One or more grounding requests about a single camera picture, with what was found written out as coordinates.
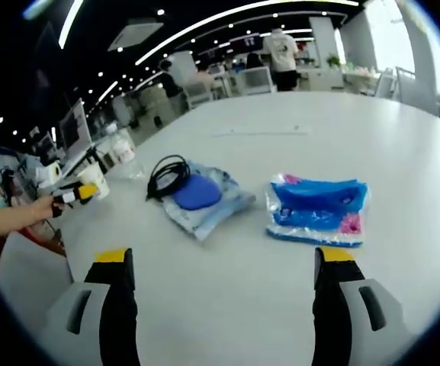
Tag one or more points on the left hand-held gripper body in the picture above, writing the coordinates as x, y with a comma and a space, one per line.
50, 175

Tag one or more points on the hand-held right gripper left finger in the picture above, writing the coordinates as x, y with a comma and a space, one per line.
118, 305

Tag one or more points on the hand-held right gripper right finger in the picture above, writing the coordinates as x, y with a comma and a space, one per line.
332, 305

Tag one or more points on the white paper cup green print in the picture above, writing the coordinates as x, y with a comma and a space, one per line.
97, 179

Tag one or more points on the clear plastic bottle red label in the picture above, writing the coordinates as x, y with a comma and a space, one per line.
122, 148

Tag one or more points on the blue pink plastic packet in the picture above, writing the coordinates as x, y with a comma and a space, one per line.
315, 213

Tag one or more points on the blue disc plastic packet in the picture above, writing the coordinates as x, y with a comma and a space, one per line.
208, 206

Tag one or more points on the person's left hand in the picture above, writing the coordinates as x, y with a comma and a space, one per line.
46, 211

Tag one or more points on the black laptop stand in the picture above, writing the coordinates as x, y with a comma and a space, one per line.
99, 160

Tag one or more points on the computer monitor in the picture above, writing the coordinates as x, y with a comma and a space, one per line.
74, 129

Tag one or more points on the white mesh office chair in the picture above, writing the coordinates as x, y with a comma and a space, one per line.
33, 282

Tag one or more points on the white table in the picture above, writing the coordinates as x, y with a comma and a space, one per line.
280, 152

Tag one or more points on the ceiling air conditioner vent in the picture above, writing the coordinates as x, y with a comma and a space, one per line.
135, 34

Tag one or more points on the curved ceiling light strip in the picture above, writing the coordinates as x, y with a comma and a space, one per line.
223, 17

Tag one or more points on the green potted plant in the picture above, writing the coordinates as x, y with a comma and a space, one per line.
333, 60

